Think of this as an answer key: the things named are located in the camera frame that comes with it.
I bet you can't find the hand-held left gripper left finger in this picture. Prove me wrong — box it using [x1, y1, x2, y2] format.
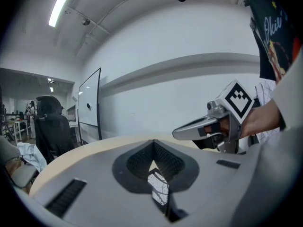
[33, 140, 170, 225]

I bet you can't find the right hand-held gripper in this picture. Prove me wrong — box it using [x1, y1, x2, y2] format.
[172, 79, 255, 154]

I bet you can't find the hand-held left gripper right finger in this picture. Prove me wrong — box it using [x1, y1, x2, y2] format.
[153, 140, 247, 223]

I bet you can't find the black framed picture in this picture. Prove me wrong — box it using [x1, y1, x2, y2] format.
[146, 167, 171, 216]

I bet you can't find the person's right forearm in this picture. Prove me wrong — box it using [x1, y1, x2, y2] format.
[241, 98, 286, 140]

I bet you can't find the round wooden table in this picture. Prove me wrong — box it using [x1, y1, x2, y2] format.
[28, 133, 222, 197]

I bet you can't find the person's right hand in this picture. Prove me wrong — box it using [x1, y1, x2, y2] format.
[204, 117, 231, 137]

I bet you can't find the black office chair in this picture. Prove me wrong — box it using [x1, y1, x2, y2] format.
[34, 95, 75, 165]

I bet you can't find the white crumpled cloth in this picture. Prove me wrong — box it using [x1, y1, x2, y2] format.
[16, 141, 48, 173]

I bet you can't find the grey shell chair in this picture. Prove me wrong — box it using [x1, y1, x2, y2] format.
[0, 136, 40, 189]

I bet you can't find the white line-patterned cloth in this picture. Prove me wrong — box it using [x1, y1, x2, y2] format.
[254, 79, 281, 140]

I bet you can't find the black-framed whiteboard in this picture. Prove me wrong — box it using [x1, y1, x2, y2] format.
[77, 67, 103, 146]

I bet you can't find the white-legged work table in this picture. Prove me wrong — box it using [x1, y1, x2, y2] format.
[12, 119, 30, 143]

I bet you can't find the dark printed t-shirt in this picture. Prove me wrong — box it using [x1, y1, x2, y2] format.
[245, 0, 303, 83]

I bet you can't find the long ceiling light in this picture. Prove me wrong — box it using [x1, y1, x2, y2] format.
[48, 0, 78, 28]

